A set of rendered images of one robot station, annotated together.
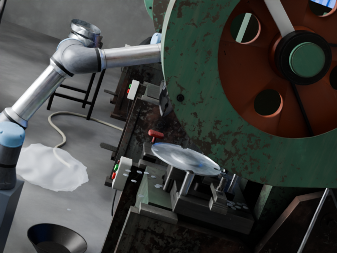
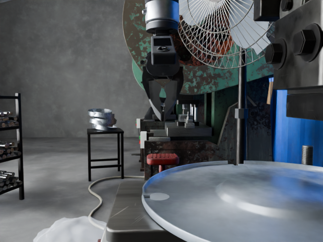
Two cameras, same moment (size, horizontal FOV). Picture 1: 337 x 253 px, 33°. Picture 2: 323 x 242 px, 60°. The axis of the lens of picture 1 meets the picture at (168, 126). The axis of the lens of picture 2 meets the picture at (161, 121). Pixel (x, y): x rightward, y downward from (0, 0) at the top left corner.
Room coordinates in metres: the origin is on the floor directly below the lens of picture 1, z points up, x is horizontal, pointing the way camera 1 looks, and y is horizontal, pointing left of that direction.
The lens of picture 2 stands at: (1.87, -0.01, 0.88)
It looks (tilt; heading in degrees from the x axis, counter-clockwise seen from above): 4 degrees down; 5
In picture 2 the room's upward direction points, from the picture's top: straight up
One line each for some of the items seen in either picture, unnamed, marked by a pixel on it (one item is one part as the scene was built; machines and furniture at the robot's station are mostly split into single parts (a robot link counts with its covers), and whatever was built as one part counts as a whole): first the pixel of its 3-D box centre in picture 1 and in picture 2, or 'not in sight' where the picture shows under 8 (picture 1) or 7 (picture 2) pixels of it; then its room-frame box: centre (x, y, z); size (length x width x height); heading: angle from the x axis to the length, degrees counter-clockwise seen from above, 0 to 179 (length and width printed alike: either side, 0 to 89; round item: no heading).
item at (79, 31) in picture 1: (78, 67); (104, 142); (5.08, 0.94, 0.40); 0.45 x 0.40 x 0.79; 20
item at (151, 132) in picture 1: (154, 140); (162, 172); (2.49, 0.04, 0.72); 0.07 x 0.06 x 0.08; 98
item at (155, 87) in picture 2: (162, 105); (155, 100); (2.51, 0.06, 0.88); 0.06 x 0.03 x 0.09; 8
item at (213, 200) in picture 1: (219, 191); not in sight; (2.02, -0.26, 0.76); 0.17 x 0.06 x 0.10; 8
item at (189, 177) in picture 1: (187, 182); not in sight; (2.00, -0.13, 0.75); 0.03 x 0.03 x 0.10; 8
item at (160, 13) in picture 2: not in sight; (160, 16); (2.51, 0.05, 1.07); 0.08 x 0.08 x 0.05
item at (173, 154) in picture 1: (186, 158); (277, 192); (2.17, -0.11, 0.78); 0.29 x 0.29 x 0.01
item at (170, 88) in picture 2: (169, 107); (168, 100); (2.51, 0.03, 0.88); 0.06 x 0.03 x 0.09; 8
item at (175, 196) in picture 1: (206, 193); not in sight; (2.19, -0.23, 0.68); 0.45 x 0.30 x 0.06; 8
